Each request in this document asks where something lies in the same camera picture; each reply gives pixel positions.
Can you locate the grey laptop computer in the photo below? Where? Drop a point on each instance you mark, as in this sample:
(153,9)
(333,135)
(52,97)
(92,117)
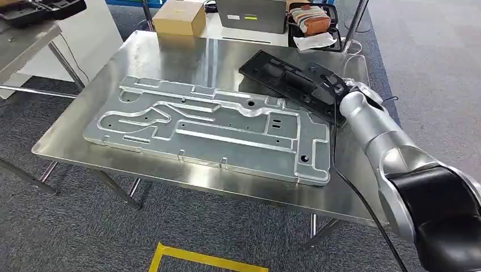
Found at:
(251,15)

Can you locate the black plastic case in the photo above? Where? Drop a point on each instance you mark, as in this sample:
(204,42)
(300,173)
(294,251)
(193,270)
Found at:
(45,9)

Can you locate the small steel table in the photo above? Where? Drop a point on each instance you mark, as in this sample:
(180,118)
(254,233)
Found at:
(22,41)

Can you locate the black tray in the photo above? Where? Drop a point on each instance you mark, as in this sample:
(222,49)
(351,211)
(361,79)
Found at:
(336,26)

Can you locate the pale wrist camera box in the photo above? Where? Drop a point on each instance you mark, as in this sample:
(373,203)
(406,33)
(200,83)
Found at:
(370,92)

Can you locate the machined aluminium fixture plate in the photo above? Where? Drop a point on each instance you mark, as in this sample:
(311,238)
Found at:
(225,150)

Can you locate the black plastic panel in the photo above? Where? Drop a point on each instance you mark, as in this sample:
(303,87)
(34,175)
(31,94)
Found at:
(285,80)

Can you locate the stainless steel table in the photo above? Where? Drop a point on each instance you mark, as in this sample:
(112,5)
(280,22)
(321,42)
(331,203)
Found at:
(188,56)

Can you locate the white crumpled paper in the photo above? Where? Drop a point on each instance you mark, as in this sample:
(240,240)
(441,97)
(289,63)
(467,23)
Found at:
(313,41)

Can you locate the striped fabric pouch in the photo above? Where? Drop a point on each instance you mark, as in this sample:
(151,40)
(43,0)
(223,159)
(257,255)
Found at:
(310,18)

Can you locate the cardboard box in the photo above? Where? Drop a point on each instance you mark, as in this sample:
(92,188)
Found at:
(176,18)

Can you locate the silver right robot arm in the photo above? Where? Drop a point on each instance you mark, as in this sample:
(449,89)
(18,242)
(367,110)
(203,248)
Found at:
(375,127)

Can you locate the metal stand pole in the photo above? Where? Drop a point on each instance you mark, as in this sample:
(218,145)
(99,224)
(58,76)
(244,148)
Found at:
(355,20)

